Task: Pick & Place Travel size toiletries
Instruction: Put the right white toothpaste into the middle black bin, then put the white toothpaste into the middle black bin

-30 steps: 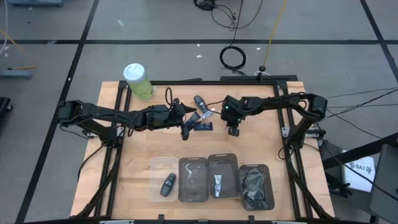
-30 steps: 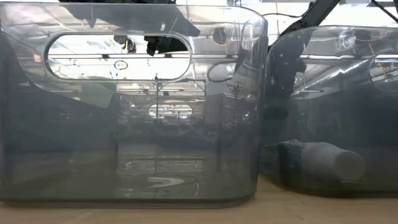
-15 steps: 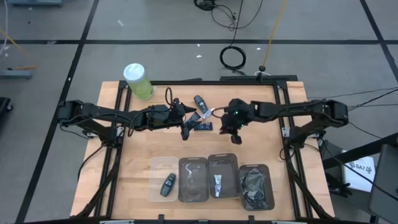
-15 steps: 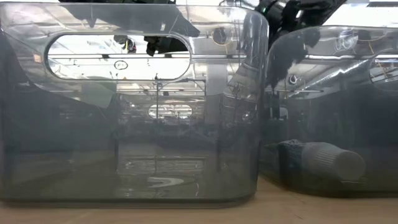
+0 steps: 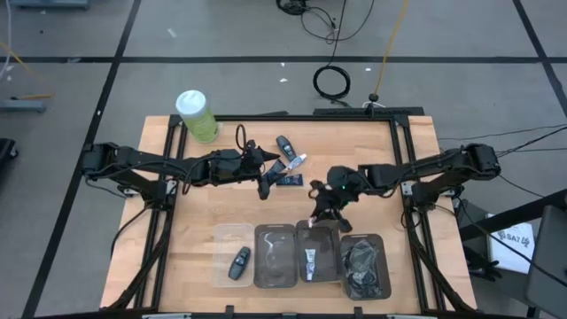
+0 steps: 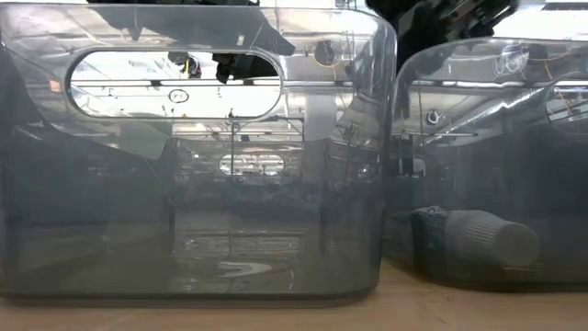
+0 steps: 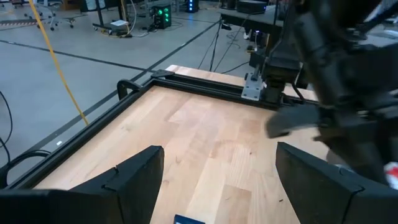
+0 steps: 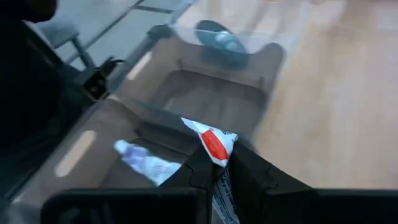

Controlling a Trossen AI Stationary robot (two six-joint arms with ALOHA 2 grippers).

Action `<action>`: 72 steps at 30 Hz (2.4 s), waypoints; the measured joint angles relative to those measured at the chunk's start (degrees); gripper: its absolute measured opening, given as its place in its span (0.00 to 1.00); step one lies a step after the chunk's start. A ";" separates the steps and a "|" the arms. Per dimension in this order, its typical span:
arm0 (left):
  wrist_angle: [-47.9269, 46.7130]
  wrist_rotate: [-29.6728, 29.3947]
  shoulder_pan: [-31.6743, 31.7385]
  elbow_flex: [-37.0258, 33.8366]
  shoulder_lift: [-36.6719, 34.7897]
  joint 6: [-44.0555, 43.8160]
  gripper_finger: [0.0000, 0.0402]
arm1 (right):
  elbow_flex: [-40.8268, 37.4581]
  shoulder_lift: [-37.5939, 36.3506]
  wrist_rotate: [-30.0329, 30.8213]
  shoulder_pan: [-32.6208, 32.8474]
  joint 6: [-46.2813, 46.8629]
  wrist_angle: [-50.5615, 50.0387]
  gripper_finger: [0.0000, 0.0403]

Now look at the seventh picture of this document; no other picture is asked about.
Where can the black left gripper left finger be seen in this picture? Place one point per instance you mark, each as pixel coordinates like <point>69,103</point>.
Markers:
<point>136,180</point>

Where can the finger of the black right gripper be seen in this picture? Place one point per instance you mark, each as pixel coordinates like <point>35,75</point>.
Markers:
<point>363,161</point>
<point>292,123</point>

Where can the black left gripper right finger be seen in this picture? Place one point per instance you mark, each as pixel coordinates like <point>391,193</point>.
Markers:
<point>311,186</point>

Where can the dark blue toiletry tube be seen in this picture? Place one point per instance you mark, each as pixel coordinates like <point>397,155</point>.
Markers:
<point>188,219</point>

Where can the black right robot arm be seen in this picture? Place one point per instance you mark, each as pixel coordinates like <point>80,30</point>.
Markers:
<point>314,46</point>

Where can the black curved clamp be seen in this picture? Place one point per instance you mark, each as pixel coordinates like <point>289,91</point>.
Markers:
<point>122,87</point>

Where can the black tripod stand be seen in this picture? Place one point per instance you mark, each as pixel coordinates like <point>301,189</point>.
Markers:
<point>215,46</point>

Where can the black work table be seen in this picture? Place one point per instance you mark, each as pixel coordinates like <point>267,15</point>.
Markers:
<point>255,20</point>

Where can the black equipment box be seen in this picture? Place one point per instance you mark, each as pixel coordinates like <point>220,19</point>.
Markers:
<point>250,6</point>

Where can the black device blue lights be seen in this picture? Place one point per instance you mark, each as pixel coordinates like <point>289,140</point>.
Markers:
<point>192,4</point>

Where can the black equipment cart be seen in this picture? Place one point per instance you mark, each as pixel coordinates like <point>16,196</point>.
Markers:
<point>105,18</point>

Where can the black box green lights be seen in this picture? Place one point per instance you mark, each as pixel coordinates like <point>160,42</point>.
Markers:
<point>161,15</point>

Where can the white office chair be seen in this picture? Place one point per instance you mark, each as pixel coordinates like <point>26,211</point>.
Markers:
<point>51,15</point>

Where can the black aluminium table frame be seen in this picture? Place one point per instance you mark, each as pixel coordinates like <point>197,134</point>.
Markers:
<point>186,81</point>

